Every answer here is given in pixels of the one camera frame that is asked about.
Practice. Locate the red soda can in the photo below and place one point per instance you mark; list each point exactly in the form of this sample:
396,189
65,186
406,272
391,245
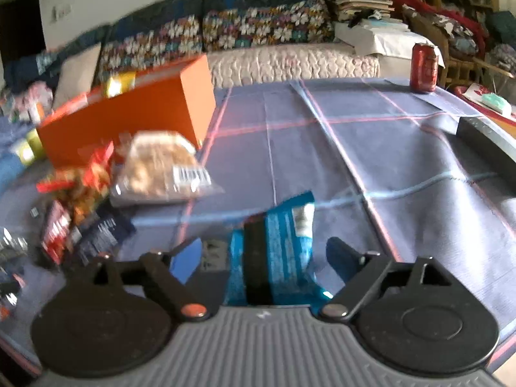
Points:
424,69

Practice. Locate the blue snack packet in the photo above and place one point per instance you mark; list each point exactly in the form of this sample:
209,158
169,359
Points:
271,258

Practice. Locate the dark navy snack packet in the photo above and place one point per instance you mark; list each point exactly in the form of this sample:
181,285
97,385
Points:
102,235

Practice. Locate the orange red candy packet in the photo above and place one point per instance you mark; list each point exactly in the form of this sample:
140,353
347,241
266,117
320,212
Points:
81,189

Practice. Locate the right floral pillow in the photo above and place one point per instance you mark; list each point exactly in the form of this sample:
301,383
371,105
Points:
304,22

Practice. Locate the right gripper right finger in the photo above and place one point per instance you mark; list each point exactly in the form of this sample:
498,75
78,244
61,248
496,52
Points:
415,317

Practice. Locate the beige cushion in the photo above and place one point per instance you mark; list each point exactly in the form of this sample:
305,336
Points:
76,75

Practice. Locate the orange cardboard box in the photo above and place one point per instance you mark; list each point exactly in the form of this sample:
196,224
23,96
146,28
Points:
178,97

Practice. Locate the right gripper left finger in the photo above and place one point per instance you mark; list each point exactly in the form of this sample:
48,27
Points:
113,316

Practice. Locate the floral pillow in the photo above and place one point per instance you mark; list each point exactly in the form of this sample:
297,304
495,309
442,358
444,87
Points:
176,39
304,22

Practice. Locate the left floral pillow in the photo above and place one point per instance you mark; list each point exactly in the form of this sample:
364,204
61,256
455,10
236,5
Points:
176,39

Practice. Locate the wall switch plate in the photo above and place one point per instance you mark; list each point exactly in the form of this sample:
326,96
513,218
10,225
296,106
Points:
60,11

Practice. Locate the yellow snack bag in box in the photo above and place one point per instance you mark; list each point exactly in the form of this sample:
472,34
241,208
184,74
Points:
119,84

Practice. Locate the plaid grey tablecloth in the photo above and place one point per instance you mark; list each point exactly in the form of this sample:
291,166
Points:
387,171

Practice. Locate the red black snack packet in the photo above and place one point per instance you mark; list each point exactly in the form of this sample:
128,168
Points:
55,231

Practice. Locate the yellow-green mug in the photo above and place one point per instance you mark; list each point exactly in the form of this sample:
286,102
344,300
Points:
29,148

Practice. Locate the quilted pink sofa cover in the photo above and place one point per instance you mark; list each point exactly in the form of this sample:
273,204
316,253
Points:
280,63

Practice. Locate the black remote box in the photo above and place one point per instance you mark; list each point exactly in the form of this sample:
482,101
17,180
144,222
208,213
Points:
492,143

